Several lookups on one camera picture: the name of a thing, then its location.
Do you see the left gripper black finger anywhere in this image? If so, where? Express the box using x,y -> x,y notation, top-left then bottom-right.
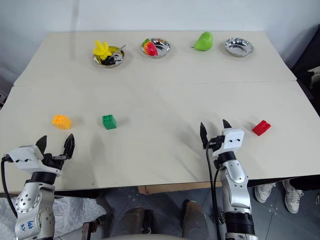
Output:
35,135 -> 48,155
61,133 -> 76,161

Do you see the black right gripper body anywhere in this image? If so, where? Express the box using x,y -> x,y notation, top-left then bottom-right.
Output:
206,134 -> 227,153

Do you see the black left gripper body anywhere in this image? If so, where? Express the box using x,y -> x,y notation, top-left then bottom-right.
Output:
39,152 -> 68,177

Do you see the orange toy brick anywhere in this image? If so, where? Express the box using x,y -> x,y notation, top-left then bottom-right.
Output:
51,114 -> 73,131

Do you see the red toy brick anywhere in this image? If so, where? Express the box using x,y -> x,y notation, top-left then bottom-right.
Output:
251,119 -> 273,137

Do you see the green toy brick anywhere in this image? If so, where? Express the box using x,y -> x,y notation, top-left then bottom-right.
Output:
101,113 -> 118,131

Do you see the white crumpled plastic sheet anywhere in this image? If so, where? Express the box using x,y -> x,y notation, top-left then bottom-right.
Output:
0,196 -> 108,240

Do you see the brown cardboard piece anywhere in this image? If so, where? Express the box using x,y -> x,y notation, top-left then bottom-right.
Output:
136,181 -> 224,195

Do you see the white sneaker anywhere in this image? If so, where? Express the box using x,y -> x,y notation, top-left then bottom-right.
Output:
282,179 -> 305,214
254,182 -> 277,204

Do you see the dark brown rounded shape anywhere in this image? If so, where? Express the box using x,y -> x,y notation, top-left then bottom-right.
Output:
181,199 -> 210,240
116,206 -> 154,236

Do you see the empty steel bowl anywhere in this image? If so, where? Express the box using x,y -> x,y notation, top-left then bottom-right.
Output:
223,37 -> 255,59

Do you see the green toy pear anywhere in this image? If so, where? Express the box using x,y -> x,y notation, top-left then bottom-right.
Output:
191,31 -> 215,52

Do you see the black clutter in bowl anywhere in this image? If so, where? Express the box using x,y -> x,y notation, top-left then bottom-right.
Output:
100,54 -> 121,67

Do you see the steel bowl holding red fruit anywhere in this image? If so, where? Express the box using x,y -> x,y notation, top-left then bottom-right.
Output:
140,37 -> 173,60

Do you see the dark trouser leg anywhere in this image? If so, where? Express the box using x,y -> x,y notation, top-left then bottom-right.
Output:
287,175 -> 320,191

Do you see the steel bowl with black contents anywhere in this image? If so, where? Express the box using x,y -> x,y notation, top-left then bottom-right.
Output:
92,45 -> 127,69

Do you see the red toy fruit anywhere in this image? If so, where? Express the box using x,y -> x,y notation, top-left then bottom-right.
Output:
141,38 -> 159,57

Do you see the yellow toy banana bunch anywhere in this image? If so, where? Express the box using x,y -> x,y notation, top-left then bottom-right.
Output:
92,39 -> 115,61

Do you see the black chair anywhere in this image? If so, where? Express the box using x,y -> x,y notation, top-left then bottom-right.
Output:
290,24 -> 320,114

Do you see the thin metal rod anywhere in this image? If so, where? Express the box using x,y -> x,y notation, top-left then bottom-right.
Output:
112,44 -> 127,55

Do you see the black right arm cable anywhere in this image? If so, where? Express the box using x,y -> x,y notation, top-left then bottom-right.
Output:
204,138 -> 224,240

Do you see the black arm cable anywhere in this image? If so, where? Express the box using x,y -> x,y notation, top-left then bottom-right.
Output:
0,155 -> 19,219
204,138 -> 224,240

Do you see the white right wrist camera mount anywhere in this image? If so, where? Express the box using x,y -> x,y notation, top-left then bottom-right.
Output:
220,128 -> 246,154

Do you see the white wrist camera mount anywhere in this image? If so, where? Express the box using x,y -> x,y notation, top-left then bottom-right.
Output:
4,144 -> 45,174
220,128 -> 246,154

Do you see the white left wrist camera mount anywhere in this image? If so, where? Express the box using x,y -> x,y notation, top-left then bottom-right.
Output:
4,144 -> 45,174

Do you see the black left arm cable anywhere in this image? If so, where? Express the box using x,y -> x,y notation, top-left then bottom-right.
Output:
0,155 -> 19,219

